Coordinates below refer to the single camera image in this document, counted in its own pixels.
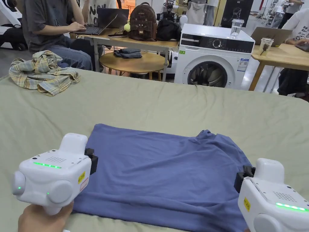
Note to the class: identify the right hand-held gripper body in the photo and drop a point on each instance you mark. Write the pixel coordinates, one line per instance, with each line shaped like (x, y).
(268, 200)

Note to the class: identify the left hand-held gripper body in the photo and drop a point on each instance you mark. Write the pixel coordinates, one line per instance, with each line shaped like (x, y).
(48, 178)

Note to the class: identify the blue shirt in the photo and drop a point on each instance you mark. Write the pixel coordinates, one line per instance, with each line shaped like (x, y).
(164, 174)

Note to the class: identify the person's left hand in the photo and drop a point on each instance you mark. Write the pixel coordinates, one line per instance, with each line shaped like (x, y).
(41, 217)

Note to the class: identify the plaid shirt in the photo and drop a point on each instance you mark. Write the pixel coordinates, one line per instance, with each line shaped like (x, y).
(43, 72)

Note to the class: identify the bed with pale green sheet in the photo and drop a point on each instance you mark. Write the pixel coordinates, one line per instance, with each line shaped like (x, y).
(149, 106)

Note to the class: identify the white washing machine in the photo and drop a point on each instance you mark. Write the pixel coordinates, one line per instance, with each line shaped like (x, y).
(212, 60)

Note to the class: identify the white robot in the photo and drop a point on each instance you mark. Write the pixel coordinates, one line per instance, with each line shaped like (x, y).
(9, 21)

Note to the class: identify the wooden desk with laptop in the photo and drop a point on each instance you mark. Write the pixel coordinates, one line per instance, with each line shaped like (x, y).
(125, 31)

